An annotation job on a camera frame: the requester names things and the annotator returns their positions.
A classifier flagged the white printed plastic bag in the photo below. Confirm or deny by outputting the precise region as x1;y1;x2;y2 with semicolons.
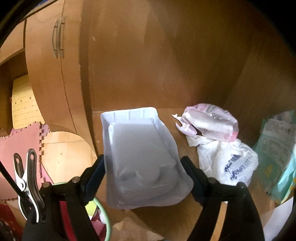
186;135;258;186

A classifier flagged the white plastic tray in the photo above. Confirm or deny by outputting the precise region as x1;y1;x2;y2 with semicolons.
100;107;193;209

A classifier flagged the green diaper package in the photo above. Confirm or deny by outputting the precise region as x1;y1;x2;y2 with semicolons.
253;110;295;204

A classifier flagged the red green trash bin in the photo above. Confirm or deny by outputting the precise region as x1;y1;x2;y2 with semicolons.
54;181;112;240

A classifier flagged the pink plastic wrapper pack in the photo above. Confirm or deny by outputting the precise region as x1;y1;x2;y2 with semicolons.
173;103;239;142

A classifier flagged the purple foam floor mat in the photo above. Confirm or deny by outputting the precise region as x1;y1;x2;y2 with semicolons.
40;124;50;140

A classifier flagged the metal spring clamp left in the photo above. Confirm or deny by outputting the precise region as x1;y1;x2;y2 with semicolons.
14;149;45;223

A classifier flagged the pink foam floor mat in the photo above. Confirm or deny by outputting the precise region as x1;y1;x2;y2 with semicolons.
0;122;54;202

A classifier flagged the yellow grid board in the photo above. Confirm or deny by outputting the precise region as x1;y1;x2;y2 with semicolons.
11;75;45;129

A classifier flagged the brown polka dot cloth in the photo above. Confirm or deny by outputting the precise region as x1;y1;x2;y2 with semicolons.
0;203;23;240

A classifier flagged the wooden corner shelf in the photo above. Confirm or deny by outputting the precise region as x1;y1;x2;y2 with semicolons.
78;0;296;241

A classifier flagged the wooden desk with drawers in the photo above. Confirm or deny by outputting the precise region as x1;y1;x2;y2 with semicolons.
1;21;25;133

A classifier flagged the wooden cabinet with doors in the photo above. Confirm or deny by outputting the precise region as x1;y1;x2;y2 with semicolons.
25;1;94;148

